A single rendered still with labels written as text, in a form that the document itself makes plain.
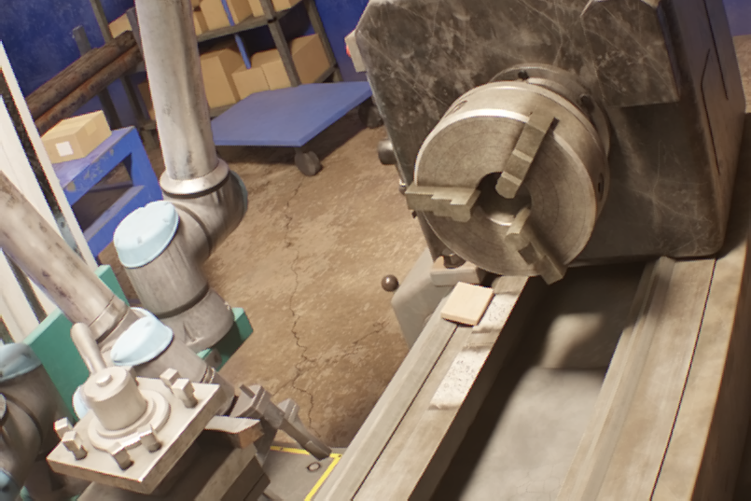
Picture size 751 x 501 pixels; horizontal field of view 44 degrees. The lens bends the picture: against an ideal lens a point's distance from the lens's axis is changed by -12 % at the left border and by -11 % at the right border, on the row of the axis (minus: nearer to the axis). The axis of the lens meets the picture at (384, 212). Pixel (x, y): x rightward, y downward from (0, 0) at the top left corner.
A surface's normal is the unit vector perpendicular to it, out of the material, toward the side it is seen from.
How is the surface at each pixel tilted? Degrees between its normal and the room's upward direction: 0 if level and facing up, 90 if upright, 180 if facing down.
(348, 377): 0
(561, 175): 90
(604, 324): 0
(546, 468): 9
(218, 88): 90
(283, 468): 0
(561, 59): 90
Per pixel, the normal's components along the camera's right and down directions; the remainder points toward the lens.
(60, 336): 0.84, -0.05
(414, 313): -0.39, 0.51
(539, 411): -0.35, -0.73
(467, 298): -0.03, -0.84
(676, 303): -0.32, -0.85
